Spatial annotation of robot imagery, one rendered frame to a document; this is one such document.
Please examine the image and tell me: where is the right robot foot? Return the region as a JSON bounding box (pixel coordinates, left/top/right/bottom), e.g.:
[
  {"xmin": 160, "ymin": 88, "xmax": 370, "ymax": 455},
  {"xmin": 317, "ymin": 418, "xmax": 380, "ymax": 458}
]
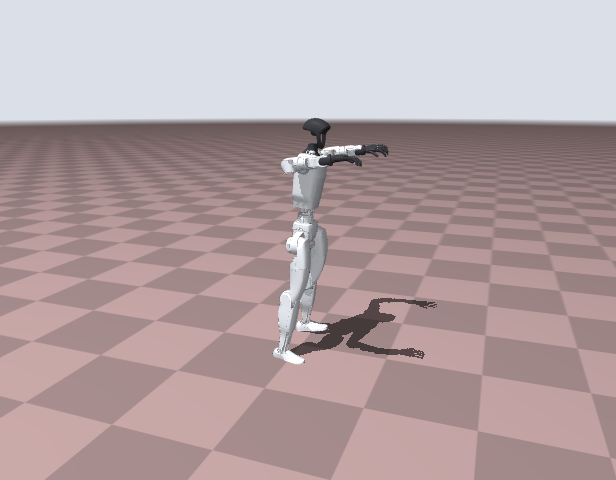
[{"xmin": 273, "ymin": 347, "xmax": 305, "ymax": 365}]

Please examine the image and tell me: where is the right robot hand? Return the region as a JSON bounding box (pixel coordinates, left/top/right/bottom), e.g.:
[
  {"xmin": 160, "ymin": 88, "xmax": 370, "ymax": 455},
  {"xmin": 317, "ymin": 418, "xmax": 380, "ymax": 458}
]
[{"xmin": 318, "ymin": 154, "xmax": 362, "ymax": 167}]

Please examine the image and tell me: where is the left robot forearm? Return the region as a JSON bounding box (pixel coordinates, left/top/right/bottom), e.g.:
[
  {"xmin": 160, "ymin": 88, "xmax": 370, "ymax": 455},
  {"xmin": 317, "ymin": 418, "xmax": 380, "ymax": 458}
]
[{"xmin": 323, "ymin": 145, "xmax": 362, "ymax": 157}]

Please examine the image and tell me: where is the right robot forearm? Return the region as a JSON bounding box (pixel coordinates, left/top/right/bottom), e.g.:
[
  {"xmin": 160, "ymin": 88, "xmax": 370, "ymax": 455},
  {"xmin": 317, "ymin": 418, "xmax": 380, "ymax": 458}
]
[{"xmin": 283, "ymin": 155, "xmax": 329, "ymax": 171}]

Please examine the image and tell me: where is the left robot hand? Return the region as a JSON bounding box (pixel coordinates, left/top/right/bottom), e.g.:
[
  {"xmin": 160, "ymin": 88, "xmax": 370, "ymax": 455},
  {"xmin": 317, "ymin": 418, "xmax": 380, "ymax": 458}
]
[{"xmin": 355, "ymin": 144, "xmax": 388, "ymax": 157}]

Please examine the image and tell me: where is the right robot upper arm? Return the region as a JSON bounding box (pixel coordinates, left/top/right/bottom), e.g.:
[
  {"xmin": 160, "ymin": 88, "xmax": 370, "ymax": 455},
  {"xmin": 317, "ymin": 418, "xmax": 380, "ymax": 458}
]
[{"xmin": 281, "ymin": 156, "xmax": 309, "ymax": 175}]

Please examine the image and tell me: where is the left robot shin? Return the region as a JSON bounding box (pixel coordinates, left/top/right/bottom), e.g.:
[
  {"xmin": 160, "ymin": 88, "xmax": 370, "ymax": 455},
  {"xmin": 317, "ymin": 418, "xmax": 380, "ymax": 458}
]
[{"xmin": 300, "ymin": 281, "xmax": 317, "ymax": 324}]

